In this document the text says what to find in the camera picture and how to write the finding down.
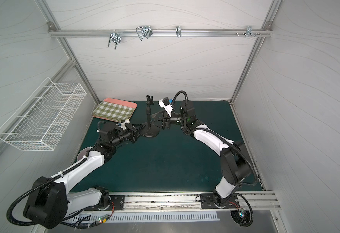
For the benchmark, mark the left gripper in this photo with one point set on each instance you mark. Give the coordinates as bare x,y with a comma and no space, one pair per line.
132,132

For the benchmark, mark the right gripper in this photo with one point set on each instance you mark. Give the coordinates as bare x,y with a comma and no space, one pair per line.
166,120

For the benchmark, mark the black round stand base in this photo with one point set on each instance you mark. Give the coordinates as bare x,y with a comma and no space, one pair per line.
150,132

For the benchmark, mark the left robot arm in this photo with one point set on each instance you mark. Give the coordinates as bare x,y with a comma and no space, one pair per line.
50,201

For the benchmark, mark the metal double hook clamp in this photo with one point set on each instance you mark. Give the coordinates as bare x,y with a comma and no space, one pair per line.
144,32

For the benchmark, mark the metal U-bolt clamp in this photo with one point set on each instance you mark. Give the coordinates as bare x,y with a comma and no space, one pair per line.
114,39

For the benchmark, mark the white wire basket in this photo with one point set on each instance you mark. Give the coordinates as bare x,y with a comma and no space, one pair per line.
40,122

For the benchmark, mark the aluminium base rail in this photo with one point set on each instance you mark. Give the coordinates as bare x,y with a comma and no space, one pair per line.
191,201

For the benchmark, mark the small metal bracket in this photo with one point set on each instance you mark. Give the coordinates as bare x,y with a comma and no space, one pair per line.
178,31

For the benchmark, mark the white slotted cable duct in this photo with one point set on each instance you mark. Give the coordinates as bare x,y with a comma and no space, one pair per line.
193,216

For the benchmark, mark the horizontal aluminium top rail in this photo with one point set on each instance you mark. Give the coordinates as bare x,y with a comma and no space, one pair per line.
157,33

